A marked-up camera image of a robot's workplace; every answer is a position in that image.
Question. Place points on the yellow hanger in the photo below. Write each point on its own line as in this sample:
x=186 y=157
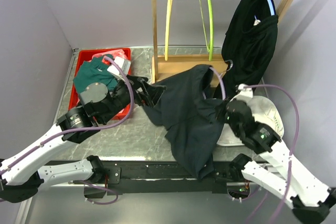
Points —
x=167 y=29

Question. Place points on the wooden clothes rack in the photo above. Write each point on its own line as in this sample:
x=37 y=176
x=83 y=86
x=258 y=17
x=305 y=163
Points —
x=183 y=69

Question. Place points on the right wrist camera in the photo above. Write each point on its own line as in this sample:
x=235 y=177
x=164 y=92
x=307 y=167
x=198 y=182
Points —
x=244 y=93

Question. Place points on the green garment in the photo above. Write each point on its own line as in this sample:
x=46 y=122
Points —
x=91 y=72

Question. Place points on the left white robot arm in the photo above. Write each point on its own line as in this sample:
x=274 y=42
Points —
x=26 y=173

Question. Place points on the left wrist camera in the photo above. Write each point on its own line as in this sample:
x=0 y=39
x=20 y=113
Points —
x=123 y=64

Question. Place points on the green hanger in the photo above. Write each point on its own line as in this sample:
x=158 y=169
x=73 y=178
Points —
x=209 y=40

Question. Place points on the purple hanger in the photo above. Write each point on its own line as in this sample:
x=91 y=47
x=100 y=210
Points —
x=220 y=76

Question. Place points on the black hanging garment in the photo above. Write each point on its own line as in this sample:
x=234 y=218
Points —
x=250 y=43

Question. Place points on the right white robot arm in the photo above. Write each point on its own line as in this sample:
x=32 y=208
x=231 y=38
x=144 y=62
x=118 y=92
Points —
x=257 y=123

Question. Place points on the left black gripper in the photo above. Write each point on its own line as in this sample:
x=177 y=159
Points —
x=153 y=94

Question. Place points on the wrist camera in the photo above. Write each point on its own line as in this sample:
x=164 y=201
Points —
x=123 y=64
x=244 y=93

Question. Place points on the red plastic bin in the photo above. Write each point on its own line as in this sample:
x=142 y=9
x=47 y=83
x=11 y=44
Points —
x=86 y=55

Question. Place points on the pink garment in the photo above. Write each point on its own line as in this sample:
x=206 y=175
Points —
x=114 y=53

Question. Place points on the dark navy shorts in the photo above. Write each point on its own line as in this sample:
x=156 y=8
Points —
x=189 y=119

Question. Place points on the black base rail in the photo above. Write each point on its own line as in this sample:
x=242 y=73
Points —
x=130 y=177

